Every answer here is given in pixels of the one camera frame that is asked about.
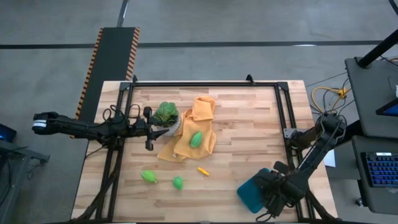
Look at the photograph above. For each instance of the black aluminium table frame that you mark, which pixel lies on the black aluminium table frame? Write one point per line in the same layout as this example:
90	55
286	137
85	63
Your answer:
202	84

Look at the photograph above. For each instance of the orange cloth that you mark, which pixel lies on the orange cloth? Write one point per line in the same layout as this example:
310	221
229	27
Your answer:
199	112

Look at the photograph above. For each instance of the blue-screen tablet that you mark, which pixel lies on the blue-screen tablet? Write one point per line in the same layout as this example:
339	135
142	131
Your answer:
390	109

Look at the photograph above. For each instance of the black device with blue light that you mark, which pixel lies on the black device with blue light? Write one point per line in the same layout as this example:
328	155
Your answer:
6	133

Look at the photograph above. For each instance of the black backlit keyboard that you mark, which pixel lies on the black backlit keyboard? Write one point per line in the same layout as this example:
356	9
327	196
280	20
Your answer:
382	171

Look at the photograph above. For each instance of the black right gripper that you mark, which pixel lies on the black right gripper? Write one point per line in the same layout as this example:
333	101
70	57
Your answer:
284	193

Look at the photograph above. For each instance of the succulent in white patterned pot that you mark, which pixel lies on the succulent in white patterned pot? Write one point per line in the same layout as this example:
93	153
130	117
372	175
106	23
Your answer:
166	113

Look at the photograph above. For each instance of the white paper sheet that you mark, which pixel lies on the white paper sheet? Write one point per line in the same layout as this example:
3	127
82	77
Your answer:
331	160

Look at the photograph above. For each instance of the bumpy light green toy vegetable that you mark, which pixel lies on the bumpy light green toy vegetable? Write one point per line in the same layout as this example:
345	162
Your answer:
149	176

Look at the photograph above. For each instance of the small yellow toy corn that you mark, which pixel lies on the small yellow toy corn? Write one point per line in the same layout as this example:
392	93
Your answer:
203	171

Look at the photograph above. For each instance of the grey desk with pole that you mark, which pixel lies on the grey desk with pole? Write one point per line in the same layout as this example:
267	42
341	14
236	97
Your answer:
370	99

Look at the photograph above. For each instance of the smooth light green toy fruit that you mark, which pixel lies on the smooth light green toy fruit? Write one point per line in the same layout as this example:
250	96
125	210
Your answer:
178	183

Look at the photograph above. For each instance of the dark desk with keyboard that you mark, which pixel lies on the dark desk with keyboard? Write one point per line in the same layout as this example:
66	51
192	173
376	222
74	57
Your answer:
379	199

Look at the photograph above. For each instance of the black mat with hazard stripes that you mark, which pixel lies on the black mat with hazard stripes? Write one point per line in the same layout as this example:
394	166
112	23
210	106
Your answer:
112	56

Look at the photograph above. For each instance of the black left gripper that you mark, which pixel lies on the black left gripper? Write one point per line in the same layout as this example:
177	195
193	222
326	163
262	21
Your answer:
148	129

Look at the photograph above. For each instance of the dark green striped toy vegetable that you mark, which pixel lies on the dark green striped toy vegetable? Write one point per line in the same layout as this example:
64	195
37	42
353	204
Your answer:
196	140

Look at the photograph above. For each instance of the grey metal stand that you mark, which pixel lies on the grey metal stand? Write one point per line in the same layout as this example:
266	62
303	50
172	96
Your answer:
12	174

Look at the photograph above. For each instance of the black pole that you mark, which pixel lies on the black pole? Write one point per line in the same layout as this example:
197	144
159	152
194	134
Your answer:
377	48

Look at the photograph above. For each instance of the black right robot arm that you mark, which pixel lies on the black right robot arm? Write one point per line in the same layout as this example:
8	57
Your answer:
314	158

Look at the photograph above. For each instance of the silver frame brace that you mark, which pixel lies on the silver frame brace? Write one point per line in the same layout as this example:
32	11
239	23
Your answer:
289	133

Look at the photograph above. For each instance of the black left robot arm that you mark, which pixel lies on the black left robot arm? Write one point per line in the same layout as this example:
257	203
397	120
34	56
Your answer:
77	127

